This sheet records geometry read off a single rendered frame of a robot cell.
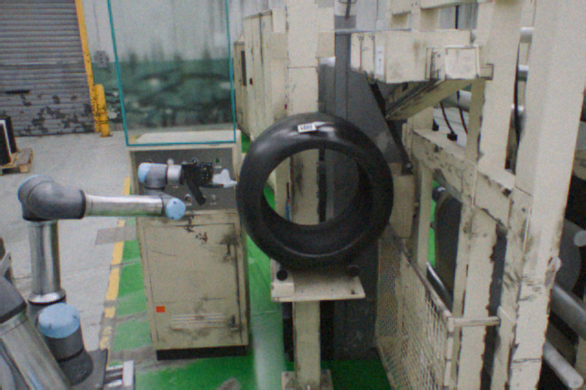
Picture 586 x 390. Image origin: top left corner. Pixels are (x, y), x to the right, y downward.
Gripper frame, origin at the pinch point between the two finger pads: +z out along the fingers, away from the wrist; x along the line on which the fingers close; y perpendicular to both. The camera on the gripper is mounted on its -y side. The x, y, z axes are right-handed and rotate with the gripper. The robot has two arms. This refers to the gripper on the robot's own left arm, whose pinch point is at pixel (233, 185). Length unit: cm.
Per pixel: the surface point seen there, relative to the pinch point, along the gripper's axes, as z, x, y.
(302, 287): 31, -4, -40
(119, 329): -72, 98, -134
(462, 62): 62, -46, 54
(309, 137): 25.7, -12.2, 23.2
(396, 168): 74, 37, 3
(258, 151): 8.6, -9.0, 16.0
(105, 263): -112, 198, -138
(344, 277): 49, 2, -38
